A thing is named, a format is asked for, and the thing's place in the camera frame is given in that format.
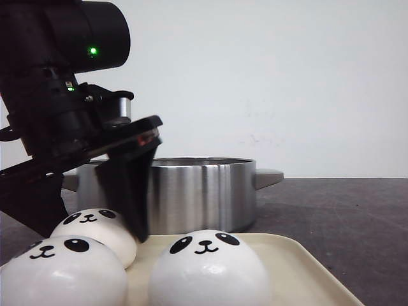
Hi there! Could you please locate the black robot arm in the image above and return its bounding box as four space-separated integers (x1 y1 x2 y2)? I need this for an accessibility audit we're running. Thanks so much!
1 1 162 242

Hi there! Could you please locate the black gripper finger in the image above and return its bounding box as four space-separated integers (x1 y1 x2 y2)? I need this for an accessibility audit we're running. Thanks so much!
1 173 68 237
95 142 161 242

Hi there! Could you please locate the cream plastic tray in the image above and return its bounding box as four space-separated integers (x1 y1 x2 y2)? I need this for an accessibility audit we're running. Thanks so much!
126 233 362 305

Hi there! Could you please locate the panda bun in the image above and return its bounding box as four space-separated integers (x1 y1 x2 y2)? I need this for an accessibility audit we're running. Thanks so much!
1 235 128 305
51 208 137 268
148 229 272 305

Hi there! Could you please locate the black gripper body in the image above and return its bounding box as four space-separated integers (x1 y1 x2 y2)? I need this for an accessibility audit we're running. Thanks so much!
1 66 162 194

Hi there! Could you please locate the stainless steel pot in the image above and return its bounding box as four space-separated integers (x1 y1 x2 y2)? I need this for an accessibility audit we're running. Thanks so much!
62 157 284 235

